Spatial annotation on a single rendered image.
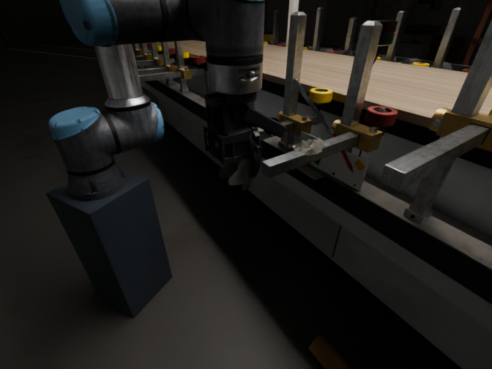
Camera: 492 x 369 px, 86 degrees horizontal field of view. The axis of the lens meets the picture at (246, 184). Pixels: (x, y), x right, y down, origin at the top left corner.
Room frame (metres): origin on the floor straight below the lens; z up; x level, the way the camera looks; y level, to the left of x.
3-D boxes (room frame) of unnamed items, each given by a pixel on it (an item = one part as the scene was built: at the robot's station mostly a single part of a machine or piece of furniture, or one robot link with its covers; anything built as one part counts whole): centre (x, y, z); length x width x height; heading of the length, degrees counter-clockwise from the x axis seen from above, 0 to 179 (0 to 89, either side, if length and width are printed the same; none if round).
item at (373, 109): (0.74, -0.39, 0.85); 0.08 x 0.08 x 0.11
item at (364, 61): (0.72, -0.30, 0.88); 0.04 x 0.04 x 0.48; 34
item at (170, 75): (1.67, 0.46, 0.82); 0.44 x 0.03 x 0.04; 124
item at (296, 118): (0.91, -0.17, 0.80); 0.14 x 0.06 x 0.05; 34
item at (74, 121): (0.82, 0.54, 0.79); 0.17 x 0.15 x 0.18; 131
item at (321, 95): (0.96, -0.27, 0.85); 0.08 x 0.08 x 0.11
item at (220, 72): (0.46, 0.02, 1.05); 0.10 x 0.09 x 0.05; 34
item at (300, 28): (0.93, -0.16, 0.90); 0.04 x 0.04 x 0.48; 34
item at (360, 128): (0.71, -0.31, 0.84); 0.14 x 0.06 x 0.05; 34
